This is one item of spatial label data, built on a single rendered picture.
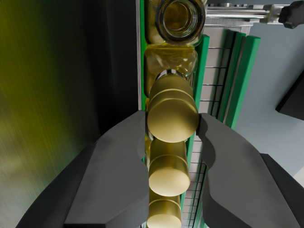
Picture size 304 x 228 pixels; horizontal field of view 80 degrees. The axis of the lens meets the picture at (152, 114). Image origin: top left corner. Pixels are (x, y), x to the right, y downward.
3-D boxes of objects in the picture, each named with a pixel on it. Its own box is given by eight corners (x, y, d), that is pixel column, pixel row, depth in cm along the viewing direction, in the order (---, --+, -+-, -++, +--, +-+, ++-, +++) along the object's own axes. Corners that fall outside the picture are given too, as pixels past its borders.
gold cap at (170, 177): (150, 132, 18) (146, 166, 14) (187, 133, 17) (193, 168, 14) (150, 160, 19) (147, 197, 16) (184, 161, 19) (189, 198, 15)
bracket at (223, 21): (197, 3, 38) (203, 2, 32) (244, 4, 37) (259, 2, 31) (195, 22, 40) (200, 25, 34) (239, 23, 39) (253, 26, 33)
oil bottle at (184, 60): (153, 30, 35) (140, 53, 16) (182, 31, 35) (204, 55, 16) (152, 60, 38) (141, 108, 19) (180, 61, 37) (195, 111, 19)
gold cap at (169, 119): (149, 73, 15) (144, 96, 11) (194, 75, 14) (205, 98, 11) (149, 112, 16) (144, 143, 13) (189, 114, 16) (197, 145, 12)
